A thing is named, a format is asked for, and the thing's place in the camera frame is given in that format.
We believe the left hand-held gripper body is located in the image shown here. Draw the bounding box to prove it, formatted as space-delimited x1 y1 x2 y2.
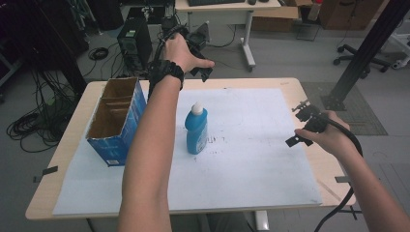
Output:
174 22 212 62

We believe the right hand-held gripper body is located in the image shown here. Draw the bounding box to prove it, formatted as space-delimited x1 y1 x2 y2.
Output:
291 100 329 133

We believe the blue bottle with white cap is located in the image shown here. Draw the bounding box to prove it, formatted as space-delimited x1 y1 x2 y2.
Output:
184 101 209 156

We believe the blue cardboard box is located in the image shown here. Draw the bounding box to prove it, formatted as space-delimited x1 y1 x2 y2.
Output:
85 76 148 168

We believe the person's left hand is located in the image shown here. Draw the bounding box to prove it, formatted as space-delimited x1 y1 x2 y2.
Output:
161 32 216 74

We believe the person's right hand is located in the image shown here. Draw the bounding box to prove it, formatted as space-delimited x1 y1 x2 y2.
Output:
294 110 358 160

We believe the black wristwatch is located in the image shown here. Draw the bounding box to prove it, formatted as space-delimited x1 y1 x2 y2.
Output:
147 59 186 92

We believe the white desk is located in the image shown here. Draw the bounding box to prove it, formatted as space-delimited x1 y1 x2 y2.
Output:
174 0 282 73

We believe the black keyboard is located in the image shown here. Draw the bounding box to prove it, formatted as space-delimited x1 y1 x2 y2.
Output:
188 0 247 8

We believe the grey floor mat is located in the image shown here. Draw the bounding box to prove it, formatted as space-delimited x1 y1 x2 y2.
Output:
301 81 389 136

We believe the black computer tower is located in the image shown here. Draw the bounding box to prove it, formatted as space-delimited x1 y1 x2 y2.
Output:
116 15 154 73

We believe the black office chair base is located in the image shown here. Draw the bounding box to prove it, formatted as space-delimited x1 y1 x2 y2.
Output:
333 43 393 73

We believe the flat brown cardboard box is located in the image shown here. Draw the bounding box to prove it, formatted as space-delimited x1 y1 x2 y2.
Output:
250 6 300 33

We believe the black metal stand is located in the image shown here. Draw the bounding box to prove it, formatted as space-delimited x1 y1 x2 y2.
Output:
320 0 410 112

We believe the white table leg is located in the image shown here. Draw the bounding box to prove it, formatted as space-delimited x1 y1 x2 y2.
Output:
254 210 271 232

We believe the large brown cardboard box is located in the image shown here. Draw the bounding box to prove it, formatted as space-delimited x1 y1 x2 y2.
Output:
318 0 385 32

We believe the light wooden table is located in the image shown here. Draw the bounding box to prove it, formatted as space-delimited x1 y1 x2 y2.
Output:
24 76 357 221

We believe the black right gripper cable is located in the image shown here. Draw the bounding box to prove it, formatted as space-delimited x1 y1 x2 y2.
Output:
313 117 364 232

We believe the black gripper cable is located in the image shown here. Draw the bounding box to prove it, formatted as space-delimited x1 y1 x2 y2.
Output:
151 24 182 71
313 117 364 232

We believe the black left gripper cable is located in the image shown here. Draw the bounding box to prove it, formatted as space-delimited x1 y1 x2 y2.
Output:
151 24 182 71

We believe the black wire frame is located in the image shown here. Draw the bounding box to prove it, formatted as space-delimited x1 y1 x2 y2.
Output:
295 23 321 43

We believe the coiled black cable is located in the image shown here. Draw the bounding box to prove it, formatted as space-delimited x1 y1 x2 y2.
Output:
87 46 110 62

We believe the tangle of black floor cables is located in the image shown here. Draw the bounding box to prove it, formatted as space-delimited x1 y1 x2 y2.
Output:
6 69 79 155

